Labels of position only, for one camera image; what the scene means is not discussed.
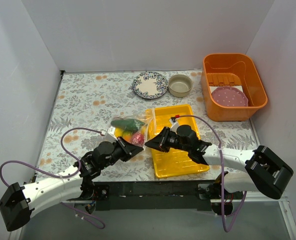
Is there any red pomegranate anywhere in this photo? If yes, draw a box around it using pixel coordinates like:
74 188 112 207
131 132 145 147

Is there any clear zip top bag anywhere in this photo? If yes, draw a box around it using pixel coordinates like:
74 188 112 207
107 108 156 148

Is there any green cucumber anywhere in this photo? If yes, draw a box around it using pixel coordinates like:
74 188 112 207
111 118 145 132

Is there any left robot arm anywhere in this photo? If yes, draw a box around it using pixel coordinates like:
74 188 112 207
0 137 143 232

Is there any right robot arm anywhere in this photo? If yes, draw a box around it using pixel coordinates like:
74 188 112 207
145 125 293 200

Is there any yellow plastic tray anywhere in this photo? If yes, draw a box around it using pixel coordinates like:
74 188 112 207
145 104 209 179

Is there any beige ceramic bowl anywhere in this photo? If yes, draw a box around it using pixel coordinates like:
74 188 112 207
168 74 193 98

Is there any blue floral plate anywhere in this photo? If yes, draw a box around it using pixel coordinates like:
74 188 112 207
132 71 168 100

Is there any floral tablecloth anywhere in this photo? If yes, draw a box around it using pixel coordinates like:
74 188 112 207
38 69 258 174

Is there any pink dotted plate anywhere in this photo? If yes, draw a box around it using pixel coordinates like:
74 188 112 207
211 86 248 107

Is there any orange plastic basin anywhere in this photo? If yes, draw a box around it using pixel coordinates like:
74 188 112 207
201 53 268 122

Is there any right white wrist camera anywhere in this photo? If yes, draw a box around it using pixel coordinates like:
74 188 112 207
169 115 180 132

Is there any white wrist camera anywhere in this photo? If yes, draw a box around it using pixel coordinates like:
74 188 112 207
105 126 117 143
169 115 180 132

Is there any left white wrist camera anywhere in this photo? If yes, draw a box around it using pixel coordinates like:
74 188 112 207
105 126 117 143

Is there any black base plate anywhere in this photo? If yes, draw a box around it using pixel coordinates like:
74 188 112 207
68 180 221 211

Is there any aluminium rail frame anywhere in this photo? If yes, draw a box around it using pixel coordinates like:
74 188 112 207
9 182 296 240

